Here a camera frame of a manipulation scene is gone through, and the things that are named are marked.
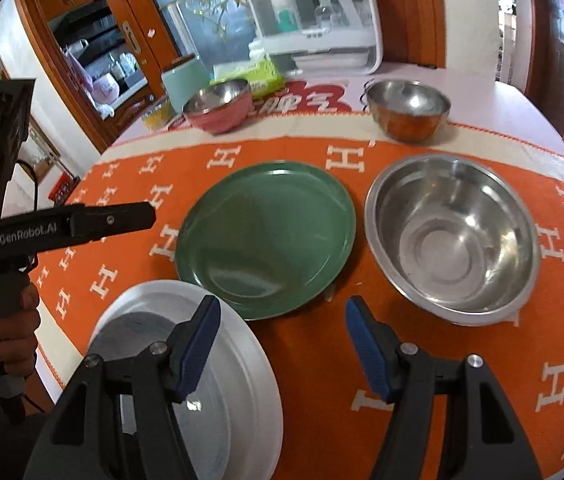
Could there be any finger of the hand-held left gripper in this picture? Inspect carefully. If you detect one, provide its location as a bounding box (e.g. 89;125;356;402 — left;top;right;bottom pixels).
69;201;157;247

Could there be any green tissue pack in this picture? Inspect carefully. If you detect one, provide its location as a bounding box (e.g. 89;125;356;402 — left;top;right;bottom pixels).
209;58;287;100

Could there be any pink patterned pot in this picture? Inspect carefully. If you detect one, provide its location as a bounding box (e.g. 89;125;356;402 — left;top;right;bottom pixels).
91;72;120;103

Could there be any glass sliding door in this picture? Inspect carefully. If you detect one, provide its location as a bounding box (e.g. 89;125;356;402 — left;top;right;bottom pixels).
107;0;447;91

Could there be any yellow round tin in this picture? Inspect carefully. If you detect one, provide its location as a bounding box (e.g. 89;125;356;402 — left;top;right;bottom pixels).
142;99;173;131

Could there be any recessed wall niche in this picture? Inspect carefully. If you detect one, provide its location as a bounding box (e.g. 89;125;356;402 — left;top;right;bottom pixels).
24;117;63;173

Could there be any person's left hand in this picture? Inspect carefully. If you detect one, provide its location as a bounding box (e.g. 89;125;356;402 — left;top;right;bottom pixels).
0;285;42;377

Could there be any clear spray bottle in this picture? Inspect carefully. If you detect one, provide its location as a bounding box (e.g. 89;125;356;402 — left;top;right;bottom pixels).
314;0;343;28

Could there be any orange patterned tablecloth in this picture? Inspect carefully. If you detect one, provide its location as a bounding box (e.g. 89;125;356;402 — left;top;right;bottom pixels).
24;110;564;480

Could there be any pink steel bowl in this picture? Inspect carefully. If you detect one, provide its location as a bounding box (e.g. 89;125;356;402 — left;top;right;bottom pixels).
182;78;253;135

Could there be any green plate white rim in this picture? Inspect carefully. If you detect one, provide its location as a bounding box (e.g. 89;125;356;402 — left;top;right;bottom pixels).
87;280;283;480

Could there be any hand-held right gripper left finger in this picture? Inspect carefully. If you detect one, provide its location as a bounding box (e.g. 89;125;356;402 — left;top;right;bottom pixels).
22;295;223;480

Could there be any mint green canister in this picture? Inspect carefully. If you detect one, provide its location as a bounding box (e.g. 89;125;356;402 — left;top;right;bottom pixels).
161;57;213;113

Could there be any white bottle with green label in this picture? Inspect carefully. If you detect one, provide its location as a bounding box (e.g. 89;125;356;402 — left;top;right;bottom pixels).
269;0;299;33

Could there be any white storage box with handle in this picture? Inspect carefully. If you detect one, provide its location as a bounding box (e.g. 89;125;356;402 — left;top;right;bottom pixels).
244;0;383;73

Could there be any large steel bowl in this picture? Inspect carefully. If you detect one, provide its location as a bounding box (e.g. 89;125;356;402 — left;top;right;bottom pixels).
364;154;541;327

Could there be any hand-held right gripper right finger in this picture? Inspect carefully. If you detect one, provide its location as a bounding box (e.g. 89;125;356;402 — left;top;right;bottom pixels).
346;296;545;480

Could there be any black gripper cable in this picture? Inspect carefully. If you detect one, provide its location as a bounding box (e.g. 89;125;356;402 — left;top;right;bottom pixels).
14;159;40;211

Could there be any copper steel bowl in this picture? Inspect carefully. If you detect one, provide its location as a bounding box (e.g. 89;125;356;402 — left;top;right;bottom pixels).
364;79;451;142

